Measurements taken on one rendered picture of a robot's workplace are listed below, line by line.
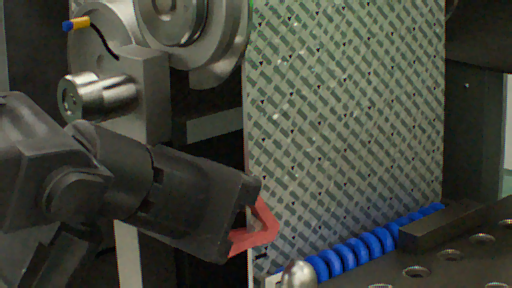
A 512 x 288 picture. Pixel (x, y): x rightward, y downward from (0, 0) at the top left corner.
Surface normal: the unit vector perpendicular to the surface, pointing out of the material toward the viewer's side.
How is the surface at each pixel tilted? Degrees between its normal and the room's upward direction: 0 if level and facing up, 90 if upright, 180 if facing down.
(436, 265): 0
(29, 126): 24
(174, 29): 90
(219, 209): 60
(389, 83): 90
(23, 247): 70
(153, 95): 90
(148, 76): 90
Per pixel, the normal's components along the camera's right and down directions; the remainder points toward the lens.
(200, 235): -0.66, -0.28
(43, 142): 0.37, -0.83
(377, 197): 0.66, 0.22
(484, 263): -0.03, -0.95
